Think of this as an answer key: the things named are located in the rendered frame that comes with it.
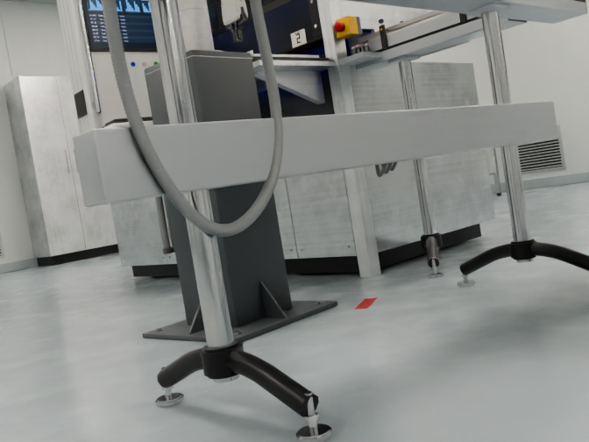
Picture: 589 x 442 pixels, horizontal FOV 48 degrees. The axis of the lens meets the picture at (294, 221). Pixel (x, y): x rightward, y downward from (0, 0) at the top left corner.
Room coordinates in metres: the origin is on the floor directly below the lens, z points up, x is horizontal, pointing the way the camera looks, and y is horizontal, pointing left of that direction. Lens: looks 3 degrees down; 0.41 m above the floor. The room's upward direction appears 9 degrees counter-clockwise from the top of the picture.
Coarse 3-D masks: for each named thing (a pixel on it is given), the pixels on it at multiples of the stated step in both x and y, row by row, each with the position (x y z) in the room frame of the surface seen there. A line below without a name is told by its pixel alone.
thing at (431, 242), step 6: (432, 234) 2.60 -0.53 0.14; (438, 234) 2.61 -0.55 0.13; (426, 240) 2.59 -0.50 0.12; (432, 240) 2.54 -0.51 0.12; (438, 240) 2.60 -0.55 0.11; (426, 246) 2.54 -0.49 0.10; (432, 246) 2.49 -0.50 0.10; (438, 246) 2.61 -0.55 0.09; (432, 252) 2.46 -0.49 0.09; (432, 258) 2.41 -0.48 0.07; (438, 258) 2.44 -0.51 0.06; (432, 264) 2.42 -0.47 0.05; (438, 264) 2.42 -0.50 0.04; (432, 276) 2.39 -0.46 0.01; (438, 276) 2.39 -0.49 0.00
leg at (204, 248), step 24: (168, 0) 1.20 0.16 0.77; (168, 24) 1.20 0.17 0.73; (168, 48) 1.20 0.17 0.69; (168, 72) 1.20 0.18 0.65; (168, 96) 1.21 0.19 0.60; (192, 96) 1.22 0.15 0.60; (192, 120) 1.21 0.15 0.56; (192, 192) 1.20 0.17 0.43; (192, 240) 1.21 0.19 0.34; (216, 240) 1.22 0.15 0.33; (216, 264) 1.21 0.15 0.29; (216, 288) 1.20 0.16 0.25; (216, 312) 1.20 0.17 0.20; (216, 336) 1.20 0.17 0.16
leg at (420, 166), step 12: (396, 60) 2.61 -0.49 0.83; (408, 60) 2.61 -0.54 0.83; (408, 72) 2.61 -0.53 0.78; (408, 84) 2.61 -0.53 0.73; (408, 96) 2.61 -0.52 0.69; (408, 108) 2.61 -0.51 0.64; (420, 168) 2.61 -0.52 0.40; (420, 180) 2.61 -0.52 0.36; (420, 192) 2.62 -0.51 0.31; (420, 204) 2.63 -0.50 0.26; (432, 216) 2.62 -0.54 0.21; (432, 228) 2.61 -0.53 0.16
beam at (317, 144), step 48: (96, 144) 1.06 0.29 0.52; (192, 144) 1.18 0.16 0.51; (240, 144) 1.26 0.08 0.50; (288, 144) 1.34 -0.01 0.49; (336, 144) 1.43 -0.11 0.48; (384, 144) 1.54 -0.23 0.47; (432, 144) 1.67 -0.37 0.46; (480, 144) 1.82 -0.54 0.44; (96, 192) 1.08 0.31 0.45; (144, 192) 1.11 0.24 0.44
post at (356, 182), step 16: (320, 0) 2.69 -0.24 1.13; (336, 0) 2.70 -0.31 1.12; (320, 16) 2.70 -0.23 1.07; (336, 16) 2.69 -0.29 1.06; (336, 32) 2.68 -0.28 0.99; (336, 48) 2.67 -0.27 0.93; (336, 64) 2.67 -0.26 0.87; (336, 80) 2.68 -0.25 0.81; (336, 96) 2.69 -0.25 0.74; (352, 96) 2.70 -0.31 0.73; (336, 112) 2.70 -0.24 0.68; (352, 112) 2.69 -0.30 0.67; (352, 176) 2.67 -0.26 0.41; (352, 192) 2.68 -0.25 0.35; (352, 208) 2.69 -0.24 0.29; (368, 208) 2.70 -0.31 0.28; (352, 224) 2.70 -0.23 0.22; (368, 224) 2.69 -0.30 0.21; (368, 240) 2.68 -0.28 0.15; (368, 256) 2.67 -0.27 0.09; (368, 272) 2.67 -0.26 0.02
